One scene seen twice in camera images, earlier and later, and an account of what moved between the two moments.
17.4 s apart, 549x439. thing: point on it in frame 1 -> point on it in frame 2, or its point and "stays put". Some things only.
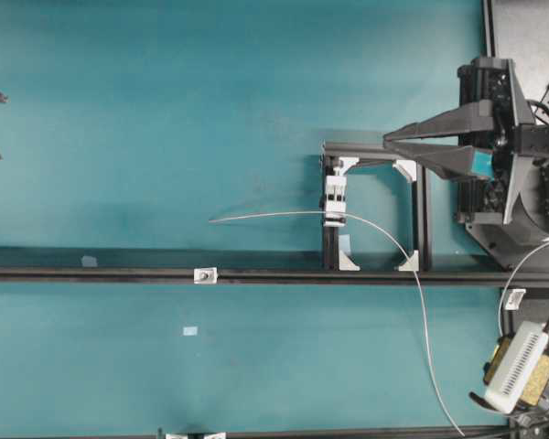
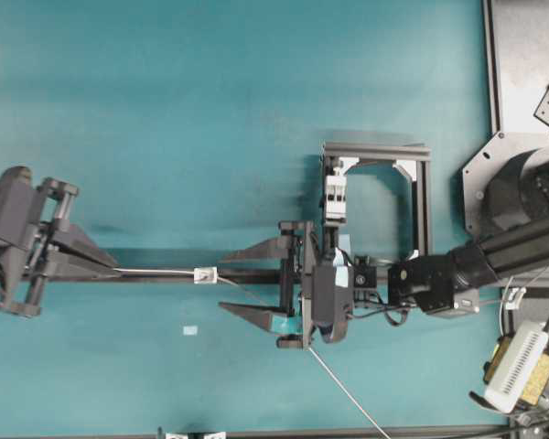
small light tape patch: x=190 y=331 stays put
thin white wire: x=394 y=240 -> x=204 y=274
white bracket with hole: x=205 y=275 stays put
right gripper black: x=487 y=80 -> x=294 y=253
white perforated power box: x=515 y=371 stays put
